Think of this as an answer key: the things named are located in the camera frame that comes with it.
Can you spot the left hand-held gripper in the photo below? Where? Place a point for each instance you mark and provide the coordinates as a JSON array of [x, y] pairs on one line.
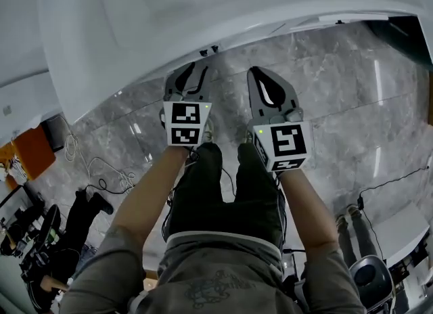
[[184, 123]]

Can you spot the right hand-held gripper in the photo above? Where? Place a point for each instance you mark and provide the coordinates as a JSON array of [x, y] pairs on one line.
[[287, 143]]

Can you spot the person's left forearm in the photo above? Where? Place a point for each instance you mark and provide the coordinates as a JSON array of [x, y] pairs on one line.
[[149, 194]]

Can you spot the person's right forearm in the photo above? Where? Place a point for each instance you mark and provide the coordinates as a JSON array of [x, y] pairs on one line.
[[308, 211]]

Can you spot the person's right shoe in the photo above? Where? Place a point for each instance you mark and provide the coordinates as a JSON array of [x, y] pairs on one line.
[[244, 135]]

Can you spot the person's shoe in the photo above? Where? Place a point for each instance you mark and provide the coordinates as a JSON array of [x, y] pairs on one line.
[[244, 135], [209, 131]]

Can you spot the person's left shoe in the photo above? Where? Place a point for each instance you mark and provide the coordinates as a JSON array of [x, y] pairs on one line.
[[209, 131]]

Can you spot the person's dark trousers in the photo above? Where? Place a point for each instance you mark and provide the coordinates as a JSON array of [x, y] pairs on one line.
[[203, 197]]

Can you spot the white drawer with black knob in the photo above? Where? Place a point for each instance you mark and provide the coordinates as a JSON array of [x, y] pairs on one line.
[[355, 18]]

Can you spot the dark green bin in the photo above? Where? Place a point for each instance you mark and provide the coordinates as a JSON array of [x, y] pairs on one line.
[[406, 42]]

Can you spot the person's grey sweatshirt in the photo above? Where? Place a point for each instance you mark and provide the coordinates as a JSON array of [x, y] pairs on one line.
[[216, 279]]

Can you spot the black white striped cloth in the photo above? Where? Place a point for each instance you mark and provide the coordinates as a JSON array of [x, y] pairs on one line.
[[17, 170]]

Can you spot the white desk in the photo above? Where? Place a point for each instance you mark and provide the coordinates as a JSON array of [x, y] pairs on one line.
[[412, 238]]

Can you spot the grey white rounded shell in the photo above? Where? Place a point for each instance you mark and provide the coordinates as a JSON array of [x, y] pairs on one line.
[[370, 275]]

